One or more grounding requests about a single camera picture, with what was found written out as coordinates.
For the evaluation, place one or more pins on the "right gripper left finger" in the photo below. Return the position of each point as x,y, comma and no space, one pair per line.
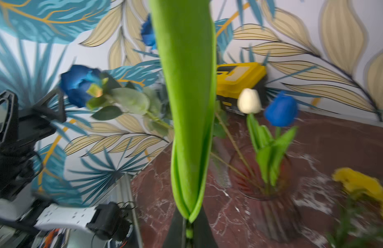
176,237

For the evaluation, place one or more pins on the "blue rose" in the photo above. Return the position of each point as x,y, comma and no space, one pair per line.
147,33
81,84

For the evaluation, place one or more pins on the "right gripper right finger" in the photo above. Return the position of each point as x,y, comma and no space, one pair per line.
203,237

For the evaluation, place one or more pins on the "small blue tulip bud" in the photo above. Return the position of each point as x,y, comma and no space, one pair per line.
282,111

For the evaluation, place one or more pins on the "cream rosebud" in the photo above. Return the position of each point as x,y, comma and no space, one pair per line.
249,101

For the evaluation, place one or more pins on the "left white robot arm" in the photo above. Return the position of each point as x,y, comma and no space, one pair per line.
20,209

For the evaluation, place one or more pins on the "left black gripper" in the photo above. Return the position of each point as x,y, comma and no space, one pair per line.
22,129

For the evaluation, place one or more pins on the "dark ribbed glass vase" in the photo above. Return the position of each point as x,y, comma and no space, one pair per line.
272,209

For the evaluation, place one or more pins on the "yellow carnation vase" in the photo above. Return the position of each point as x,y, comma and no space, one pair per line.
358,186

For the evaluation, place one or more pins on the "yellow black toolbox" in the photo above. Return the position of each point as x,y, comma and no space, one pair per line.
233,78

